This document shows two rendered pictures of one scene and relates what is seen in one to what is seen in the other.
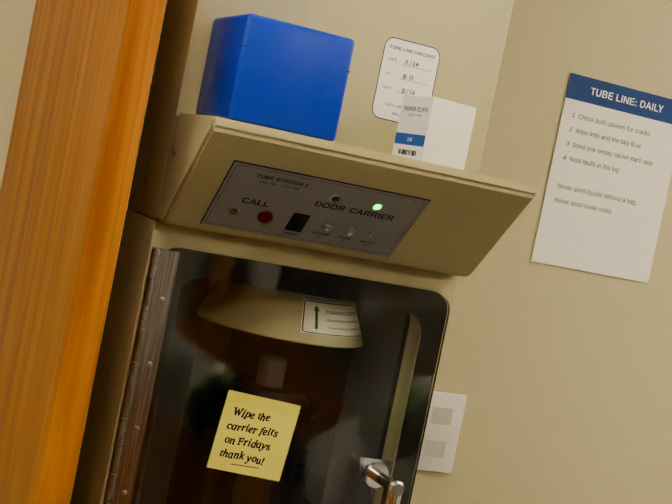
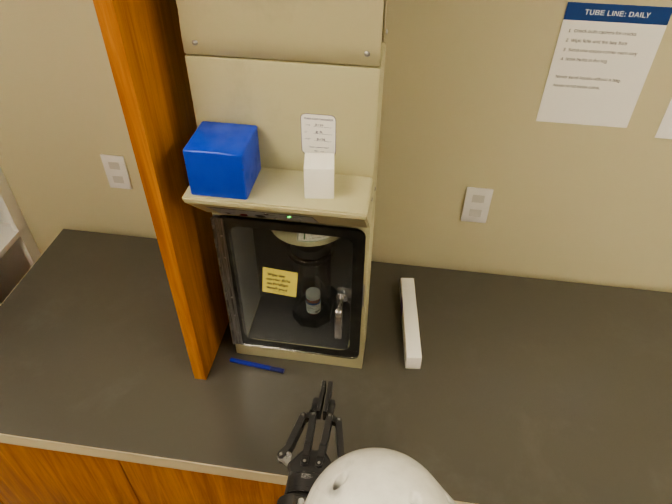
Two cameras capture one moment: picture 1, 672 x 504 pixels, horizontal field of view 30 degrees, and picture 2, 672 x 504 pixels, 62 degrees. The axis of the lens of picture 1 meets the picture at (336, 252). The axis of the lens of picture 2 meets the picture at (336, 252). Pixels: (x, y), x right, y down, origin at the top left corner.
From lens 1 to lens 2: 0.94 m
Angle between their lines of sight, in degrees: 48
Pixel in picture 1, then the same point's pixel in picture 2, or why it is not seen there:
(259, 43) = (192, 162)
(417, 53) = (321, 119)
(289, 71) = (212, 173)
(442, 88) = (341, 135)
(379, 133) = not seen: hidden behind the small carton
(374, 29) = (292, 110)
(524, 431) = (532, 205)
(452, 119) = (319, 177)
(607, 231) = (595, 100)
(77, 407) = (179, 289)
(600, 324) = (587, 152)
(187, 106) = not seen: hidden behind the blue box
